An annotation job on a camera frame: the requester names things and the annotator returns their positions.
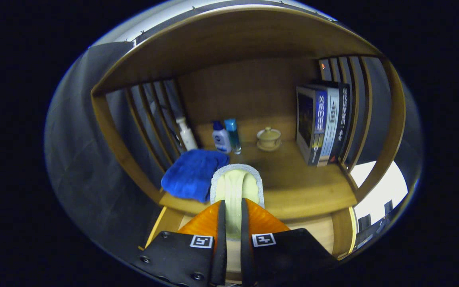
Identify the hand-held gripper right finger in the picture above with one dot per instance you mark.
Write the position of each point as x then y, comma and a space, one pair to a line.
245, 239

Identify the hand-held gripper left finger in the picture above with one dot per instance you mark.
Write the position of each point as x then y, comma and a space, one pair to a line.
221, 239

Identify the wooden drawer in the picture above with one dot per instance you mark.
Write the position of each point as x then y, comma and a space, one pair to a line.
317, 235

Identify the wooden countertop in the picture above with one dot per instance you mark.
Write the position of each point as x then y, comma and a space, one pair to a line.
293, 179

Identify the wooden cabinet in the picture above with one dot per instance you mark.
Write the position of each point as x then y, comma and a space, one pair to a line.
233, 36

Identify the blue towel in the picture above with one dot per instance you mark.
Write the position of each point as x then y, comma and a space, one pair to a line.
193, 173

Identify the white bottle with blue cap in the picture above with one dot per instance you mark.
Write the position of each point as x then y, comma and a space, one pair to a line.
221, 140

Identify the beige lidded teacup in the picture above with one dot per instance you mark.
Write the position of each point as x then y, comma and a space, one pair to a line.
269, 138

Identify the white pump bottle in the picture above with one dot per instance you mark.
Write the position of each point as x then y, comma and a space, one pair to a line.
188, 139

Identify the teal bottle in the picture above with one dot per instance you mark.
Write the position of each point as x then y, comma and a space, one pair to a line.
233, 133

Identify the black table clamp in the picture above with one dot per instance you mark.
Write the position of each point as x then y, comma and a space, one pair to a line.
388, 207
365, 222

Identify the white table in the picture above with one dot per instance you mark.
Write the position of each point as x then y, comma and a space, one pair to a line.
381, 187

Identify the book with black spine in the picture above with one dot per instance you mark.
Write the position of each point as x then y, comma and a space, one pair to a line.
344, 111

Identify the black backdrop cloth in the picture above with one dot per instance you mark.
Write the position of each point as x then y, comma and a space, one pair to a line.
78, 139

